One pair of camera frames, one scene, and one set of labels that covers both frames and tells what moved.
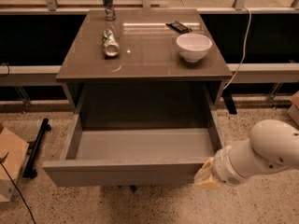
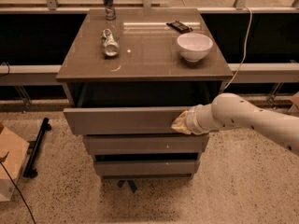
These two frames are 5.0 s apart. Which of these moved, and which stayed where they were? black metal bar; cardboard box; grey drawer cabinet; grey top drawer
Moved: grey top drawer
Stayed: grey drawer cabinet; cardboard box; black metal bar
